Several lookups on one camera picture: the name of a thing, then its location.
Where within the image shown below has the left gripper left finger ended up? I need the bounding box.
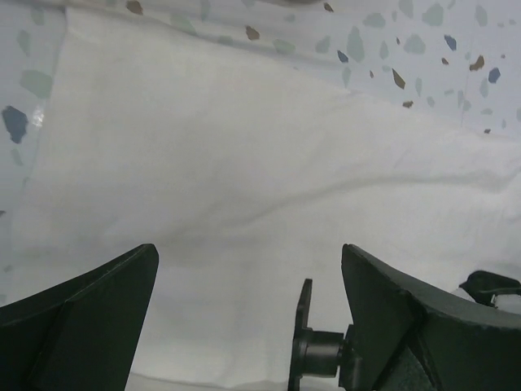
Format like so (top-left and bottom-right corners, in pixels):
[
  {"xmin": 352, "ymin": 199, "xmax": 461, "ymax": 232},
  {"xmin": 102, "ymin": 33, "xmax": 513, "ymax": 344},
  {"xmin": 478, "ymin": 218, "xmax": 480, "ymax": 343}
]
[{"xmin": 1, "ymin": 244, "xmax": 159, "ymax": 391}]

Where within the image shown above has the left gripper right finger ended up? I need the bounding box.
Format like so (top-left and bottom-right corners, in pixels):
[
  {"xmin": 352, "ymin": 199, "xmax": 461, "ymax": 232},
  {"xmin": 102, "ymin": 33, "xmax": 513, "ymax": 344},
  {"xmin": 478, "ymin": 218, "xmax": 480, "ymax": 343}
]
[{"xmin": 340, "ymin": 244, "xmax": 520, "ymax": 390}]

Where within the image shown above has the white printed t shirt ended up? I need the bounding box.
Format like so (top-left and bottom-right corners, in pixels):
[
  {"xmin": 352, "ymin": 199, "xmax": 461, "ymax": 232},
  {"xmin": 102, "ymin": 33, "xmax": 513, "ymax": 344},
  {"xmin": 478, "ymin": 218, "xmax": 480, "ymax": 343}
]
[{"xmin": 7, "ymin": 7, "xmax": 520, "ymax": 390}]

